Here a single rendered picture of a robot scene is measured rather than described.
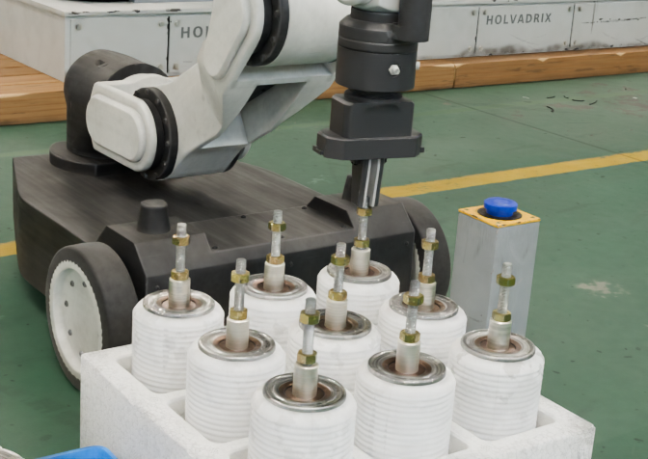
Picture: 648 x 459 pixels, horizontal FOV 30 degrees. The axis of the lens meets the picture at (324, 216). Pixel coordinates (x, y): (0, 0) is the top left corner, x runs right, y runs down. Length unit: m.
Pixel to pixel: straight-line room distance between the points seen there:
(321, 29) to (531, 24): 2.63
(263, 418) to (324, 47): 0.66
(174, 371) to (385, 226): 0.62
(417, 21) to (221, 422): 0.46
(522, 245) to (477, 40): 2.59
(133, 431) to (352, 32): 0.47
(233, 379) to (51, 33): 2.20
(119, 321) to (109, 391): 0.28
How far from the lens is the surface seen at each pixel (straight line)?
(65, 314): 1.69
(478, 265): 1.45
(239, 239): 1.68
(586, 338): 1.97
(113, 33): 3.24
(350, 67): 1.31
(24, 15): 3.42
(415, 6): 1.28
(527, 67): 4.09
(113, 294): 1.55
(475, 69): 3.93
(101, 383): 1.30
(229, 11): 1.58
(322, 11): 1.58
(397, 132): 1.34
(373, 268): 1.42
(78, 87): 2.06
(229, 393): 1.16
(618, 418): 1.73
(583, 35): 4.38
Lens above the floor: 0.73
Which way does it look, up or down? 17 degrees down
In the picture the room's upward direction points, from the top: 4 degrees clockwise
